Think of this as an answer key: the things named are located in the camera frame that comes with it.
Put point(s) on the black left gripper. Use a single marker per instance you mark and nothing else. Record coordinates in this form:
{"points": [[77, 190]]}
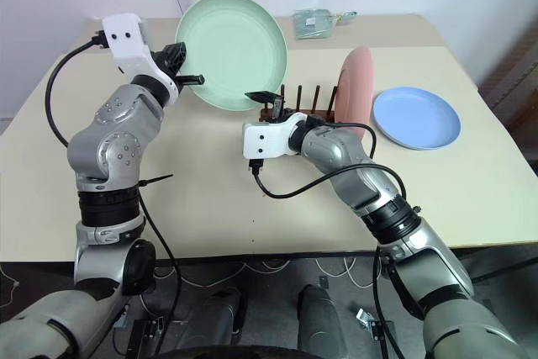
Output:
{"points": [[159, 61]]}

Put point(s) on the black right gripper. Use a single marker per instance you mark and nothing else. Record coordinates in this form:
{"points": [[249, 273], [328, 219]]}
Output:
{"points": [[287, 115]]}

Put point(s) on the green plate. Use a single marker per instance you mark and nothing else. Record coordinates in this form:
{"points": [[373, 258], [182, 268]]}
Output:
{"points": [[235, 48]]}

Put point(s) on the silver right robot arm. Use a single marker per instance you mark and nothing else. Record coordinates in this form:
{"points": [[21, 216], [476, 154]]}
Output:
{"points": [[344, 157]]}

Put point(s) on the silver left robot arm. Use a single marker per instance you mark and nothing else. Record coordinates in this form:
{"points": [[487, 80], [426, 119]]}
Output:
{"points": [[113, 123]]}

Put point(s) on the dark wooden dish rack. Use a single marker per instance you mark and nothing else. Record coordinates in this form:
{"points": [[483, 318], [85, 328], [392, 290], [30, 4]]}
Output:
{"points": [[318, 100]]}

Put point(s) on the pink plate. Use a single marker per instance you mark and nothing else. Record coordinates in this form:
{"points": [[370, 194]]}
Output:
{"points": [[355, 81]]}

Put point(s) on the green packet in clear bag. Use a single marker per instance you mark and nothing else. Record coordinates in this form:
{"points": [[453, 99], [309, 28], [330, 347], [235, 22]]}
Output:
{"points": [[313, 23]]}

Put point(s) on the small green packet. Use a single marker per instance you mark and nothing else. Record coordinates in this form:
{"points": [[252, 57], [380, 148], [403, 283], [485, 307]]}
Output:
{"points": [[346, 17]]}

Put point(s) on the blue plate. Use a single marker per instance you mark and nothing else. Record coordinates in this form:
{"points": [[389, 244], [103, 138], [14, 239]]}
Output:
{"points": [[416, 117]]}

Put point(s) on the dark rounded robot leg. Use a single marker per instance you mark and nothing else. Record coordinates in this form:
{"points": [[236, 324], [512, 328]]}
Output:
{"points": [[220, 313], [317, 321]]}

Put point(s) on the black floor box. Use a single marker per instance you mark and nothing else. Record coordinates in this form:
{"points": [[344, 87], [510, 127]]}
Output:
{"points": [[145, 334]]}

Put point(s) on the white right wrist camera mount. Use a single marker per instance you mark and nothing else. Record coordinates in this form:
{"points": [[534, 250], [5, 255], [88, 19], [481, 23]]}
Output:
{"points": [[269, 140]]}

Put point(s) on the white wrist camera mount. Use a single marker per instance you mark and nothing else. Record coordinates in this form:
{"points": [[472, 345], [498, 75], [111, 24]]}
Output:
{"points": [[122, 39], [269, 140]]}

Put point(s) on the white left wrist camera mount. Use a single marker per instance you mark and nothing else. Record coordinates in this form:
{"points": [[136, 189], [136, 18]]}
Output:
{"points": [[122, 39]]}

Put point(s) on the small metal bracket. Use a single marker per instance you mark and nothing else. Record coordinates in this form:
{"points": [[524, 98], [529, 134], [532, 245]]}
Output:
{"points": [[365, 317]]}

